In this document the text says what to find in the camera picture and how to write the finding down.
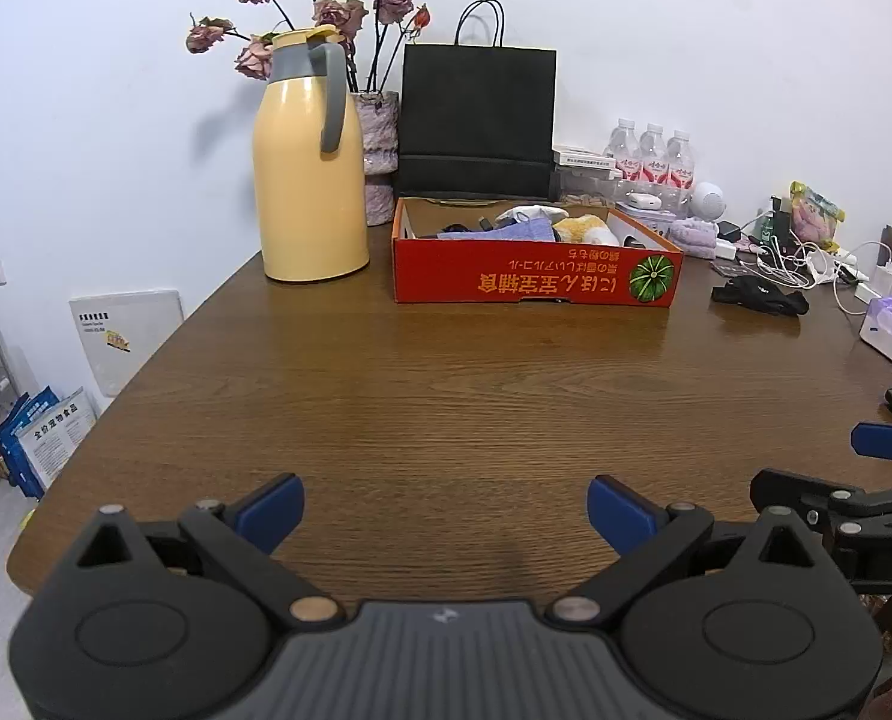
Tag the small green bottle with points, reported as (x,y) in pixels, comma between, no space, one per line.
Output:
(769,223)

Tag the flat white box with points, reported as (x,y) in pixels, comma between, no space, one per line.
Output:
(585,156)

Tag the colourful snack packet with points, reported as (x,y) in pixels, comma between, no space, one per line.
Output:
(815,214)

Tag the white board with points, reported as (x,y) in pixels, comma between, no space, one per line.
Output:
(127,337)

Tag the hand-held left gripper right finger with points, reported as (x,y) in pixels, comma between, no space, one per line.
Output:
(618,514)

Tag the white round speaker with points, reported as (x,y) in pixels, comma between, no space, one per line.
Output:
(708,199)

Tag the black glove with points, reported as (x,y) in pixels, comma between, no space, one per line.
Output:
(761,296)

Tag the purple fluffy towel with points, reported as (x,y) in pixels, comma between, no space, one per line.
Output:
(693,235)

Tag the yellow plush toy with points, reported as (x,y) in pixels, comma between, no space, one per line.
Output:
(585,231)

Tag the red cardboard box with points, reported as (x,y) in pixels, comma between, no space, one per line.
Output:
(536,274)

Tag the white earbuds case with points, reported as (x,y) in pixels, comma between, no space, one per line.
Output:
(642,201)

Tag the white charger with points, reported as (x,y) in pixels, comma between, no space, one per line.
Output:
(887,279)

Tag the yellow thermos jug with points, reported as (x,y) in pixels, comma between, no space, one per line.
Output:
(303,180)

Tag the clear plastic container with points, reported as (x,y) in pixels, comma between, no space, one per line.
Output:
(585,184)

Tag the blue printed bags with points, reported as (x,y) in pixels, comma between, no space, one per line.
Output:
(41,439)

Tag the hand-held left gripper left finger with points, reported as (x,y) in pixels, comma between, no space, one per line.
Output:
(273,511)

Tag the purple cloth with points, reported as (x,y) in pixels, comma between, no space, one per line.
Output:
(521,231)

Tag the black paper bag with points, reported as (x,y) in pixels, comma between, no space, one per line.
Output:
(476,112)

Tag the pink textured vase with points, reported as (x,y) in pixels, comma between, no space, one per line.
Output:
(378,157)

